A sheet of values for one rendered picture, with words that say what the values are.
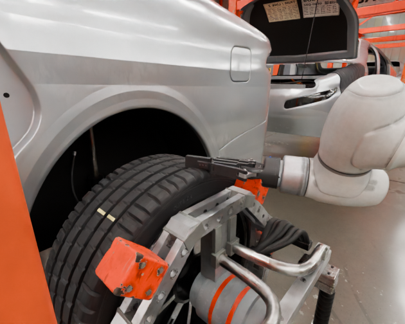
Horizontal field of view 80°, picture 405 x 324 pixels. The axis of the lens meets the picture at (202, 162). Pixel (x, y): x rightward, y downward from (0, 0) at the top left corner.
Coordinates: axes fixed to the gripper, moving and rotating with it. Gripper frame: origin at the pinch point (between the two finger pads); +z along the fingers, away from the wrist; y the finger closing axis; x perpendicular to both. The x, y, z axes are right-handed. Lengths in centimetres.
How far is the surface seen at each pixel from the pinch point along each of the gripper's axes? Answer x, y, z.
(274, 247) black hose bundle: -18.4, -2.1, -21.7
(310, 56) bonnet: 80, 346, -51
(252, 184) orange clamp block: -6.2, 6.6, -13.9
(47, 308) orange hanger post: 1.8, -48.2, -4.7
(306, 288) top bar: -21.1, -10.8, -28.6
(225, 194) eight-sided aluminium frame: -7.4, -0.5, -8.0
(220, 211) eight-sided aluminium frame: -8.1, -9.2, -8.6
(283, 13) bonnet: 128, 319, -7
